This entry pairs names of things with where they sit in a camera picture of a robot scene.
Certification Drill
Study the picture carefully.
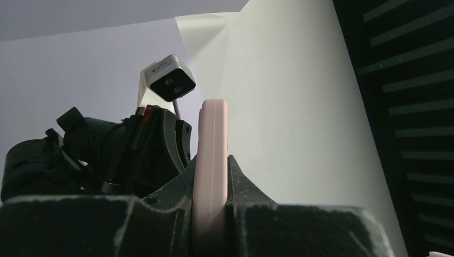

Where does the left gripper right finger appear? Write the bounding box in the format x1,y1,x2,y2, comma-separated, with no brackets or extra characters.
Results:
225,156,387,256

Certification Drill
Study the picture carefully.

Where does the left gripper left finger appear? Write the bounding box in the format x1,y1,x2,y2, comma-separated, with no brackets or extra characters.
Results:
1,160,196,256

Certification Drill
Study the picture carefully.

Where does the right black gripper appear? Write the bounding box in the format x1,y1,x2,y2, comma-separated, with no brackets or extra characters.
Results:
101,105,192,197

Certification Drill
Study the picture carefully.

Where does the pink phone case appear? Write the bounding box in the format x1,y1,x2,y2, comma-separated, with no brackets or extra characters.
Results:
191,100,228,256

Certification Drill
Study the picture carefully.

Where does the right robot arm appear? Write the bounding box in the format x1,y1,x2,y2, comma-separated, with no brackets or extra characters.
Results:
1,105,192,201

